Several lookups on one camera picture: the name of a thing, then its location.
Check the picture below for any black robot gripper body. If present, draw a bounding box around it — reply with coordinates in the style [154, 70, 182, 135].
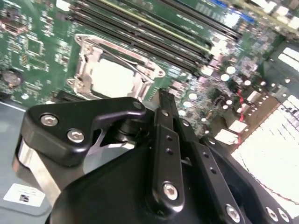
[48, 147, 221, 224]

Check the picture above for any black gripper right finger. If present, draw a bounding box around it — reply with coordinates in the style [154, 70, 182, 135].
[167, 92, 295, 224]

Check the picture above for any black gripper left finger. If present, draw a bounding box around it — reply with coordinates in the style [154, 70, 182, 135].
[11, 90, 185, 212]

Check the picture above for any metal socket cover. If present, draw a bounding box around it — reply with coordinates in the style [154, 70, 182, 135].
[76, 43, 155, 98]

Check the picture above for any square silver CPU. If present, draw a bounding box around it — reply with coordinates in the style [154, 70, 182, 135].
[90, 58, 137, 98]

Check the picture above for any wire locking lever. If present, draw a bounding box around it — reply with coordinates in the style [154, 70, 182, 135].
[99, 44, 156, 82]

